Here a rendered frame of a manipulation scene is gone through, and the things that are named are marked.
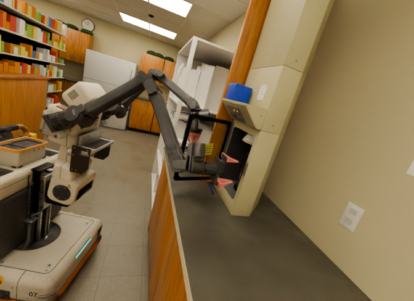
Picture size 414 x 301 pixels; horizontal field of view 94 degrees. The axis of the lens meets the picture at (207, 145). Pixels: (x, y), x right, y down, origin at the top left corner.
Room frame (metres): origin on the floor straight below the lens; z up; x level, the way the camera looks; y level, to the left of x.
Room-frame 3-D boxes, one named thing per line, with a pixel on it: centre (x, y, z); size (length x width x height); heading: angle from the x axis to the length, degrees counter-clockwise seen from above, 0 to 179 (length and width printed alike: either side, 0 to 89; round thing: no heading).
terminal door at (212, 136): (1.12, 0.01, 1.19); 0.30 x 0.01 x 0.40; 128
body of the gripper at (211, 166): (0.77, -0.04, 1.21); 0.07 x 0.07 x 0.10; 20
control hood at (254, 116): (1.06, -0.12, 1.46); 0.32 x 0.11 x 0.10; 20
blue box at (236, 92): (1.14, -0.09, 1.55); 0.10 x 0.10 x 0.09; 20
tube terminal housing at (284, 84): (1.12, -0.29, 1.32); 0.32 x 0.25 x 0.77; 20
